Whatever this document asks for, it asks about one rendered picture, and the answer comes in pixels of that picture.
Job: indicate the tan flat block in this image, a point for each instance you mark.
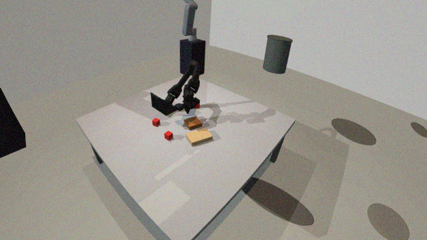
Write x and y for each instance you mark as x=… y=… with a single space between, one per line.
x=199 y=136

